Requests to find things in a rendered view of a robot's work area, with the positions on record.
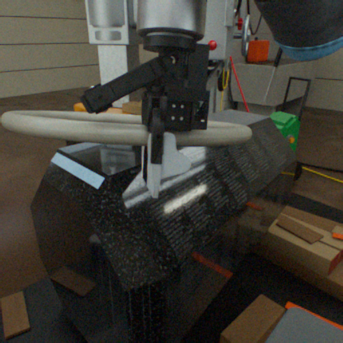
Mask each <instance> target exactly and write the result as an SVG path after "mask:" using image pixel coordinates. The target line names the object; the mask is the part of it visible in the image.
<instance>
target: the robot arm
mask: <svg viewBox="0 0 343 343"><path fill-rule="evenodd" d="M253 1H254V3H255V5H256V6H257V9H259V11H260V13H261V15H262V16H263V19H264V20H265V22H266V23H267V26H268V28H269V29H270V31H271V33H272V38H273V40H275V42H276V43H277V44H278V45H280V47H281V49H282V50H283V52H284V54H285V55H286V56H289V57H290V58H292V59H294V60H300V61H311V60H317V59H321V58H325V57H326V56H329V55H330V54H333V53H334V52H336V51H337V50H339V49H341V48H342V47H343V0H253ZM206 6H207V0H137V30H136V32H137V34H138V36H141V37H143V49H144V50H147V51H150V52H157V53H158V54H159V57H156V58H153V59H151V60H149V61H147V62H146V63H144V64H142V65H139V66H138V67H136V68H134V69H132V70H130V71H128V72H127V73H125V74H122V75H120V76H118V77H116V78H114V79H112V81H110V82H108V83H106V84H104V85H102V84H97V85H95V86H91V87H90V88H89V89H88V90H85V91H84V94H83V95H82V97H80V102H82V104H83V105H84V108H85V109H86V112H87V113H89V114H93V113H96V114H99V113H105V112H107V111H108V109H109V108H110V107H112V106H113V104H112V103H114V102H115V101H117V100H119V99H120V98H123V97H125V96H127V95H129V94H131V93H132V92H133V91H135V90H137V89H139V88H143V90H144V91H143V96H142V105H141V119H142V125H145V126H146V127H147V129H148V131H149V132H150V134H149V137H148V142H147V146H141V150H142V178H143V180H144V182H145V184H146V185H147V187H148V188H149V191H150V193H151V195H152V197H153V198H158V195H159V187H160V181H161V180H162V179H164V178H168V177H172V176H176V175H180V174H184V173H186V172H188V171H189V170H190V168H191V160H190V158H189V157H186V156H184V154H182V153H180V152H179V151H178V150H177V148H176V136H175V135H174V134H173V133H171V132H164V129H176V131H192V129H197V130H207V124H208V107H209V100H210V90H206V83H207V75H208V59H209V49H210V45H206V44H197V43H196V42H198V41H200V40H202V39H203V38H204V33H205V23H206ZM172 57H174V59H175V63H173V60H174V59H173V58H172ZM199 101H206V111H205V119H204V121H201V120H202V115H197V114H196V113H197V110H200V102H199Z"/></svg>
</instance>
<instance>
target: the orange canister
mask: <svg viewBox="0 0 343 343"><path fill-rule="evenodd" d="M268 53H269V40H258V38H255V40H251V41H249V48H248V56H247V64H255V65H263V64H272V63H274V61H270V60H267V59H268Z"/></svg>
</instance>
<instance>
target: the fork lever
mask: <svg viewBox="0 0 343 343"><path fill-rule="evenodd" d="M231 66H232V62H231V61H229V63H228V67H229V70H230V69H231ZM212 67H214V69H213V70H212V71H211V73H210V74H209V76H208V77H207V83H206V90H211V88H212V87H213V85H215V83H216V81H217V79H218V78H219V77H220V74H221V72H222V71H223V69H224V60H219V62H213V65H211V66H208V68H212Z"/></svg>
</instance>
